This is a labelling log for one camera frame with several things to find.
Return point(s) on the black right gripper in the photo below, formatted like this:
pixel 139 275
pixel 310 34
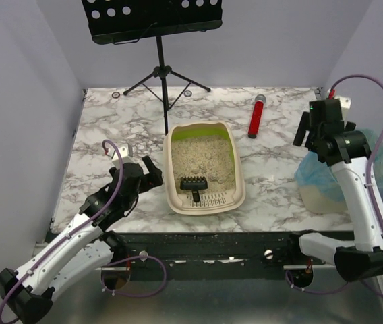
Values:
pixel 301 129

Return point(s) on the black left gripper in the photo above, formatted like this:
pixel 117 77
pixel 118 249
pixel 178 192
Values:
pixel 150 173

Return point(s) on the black litter scoop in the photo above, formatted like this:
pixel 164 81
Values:
pixel 194 185

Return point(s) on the red microphone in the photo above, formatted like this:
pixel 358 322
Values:
pixel 258 108

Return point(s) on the bin with blue bag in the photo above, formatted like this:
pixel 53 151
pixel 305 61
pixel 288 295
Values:
pixel 319 190

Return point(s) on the beige green litter box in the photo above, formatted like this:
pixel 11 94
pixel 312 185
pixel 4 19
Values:
pixel 204 149

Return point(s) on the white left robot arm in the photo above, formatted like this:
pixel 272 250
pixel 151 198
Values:
pixel 85 244

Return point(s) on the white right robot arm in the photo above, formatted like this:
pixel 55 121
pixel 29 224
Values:
pixel 346 152

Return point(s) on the right table grommet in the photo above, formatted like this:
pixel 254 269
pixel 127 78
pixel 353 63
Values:
pixel 187 93

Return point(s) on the table grommet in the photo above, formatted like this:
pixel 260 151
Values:
pixel 116 94
pixel 187 93

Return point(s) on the left table grommet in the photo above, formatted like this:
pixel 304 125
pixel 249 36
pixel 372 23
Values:
pixel 116 94

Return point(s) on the black music stand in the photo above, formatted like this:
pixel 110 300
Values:
pixel 128 22

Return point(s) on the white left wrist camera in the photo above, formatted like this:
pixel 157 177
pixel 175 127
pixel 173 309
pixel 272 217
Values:
pixel 126 154

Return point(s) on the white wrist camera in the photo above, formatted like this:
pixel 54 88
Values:
pixel 345 105
pixel 126 154

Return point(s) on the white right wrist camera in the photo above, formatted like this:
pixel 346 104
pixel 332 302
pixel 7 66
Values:
pixel 345 105

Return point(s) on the black mounting base rail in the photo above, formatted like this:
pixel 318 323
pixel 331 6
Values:
pixel 212 256

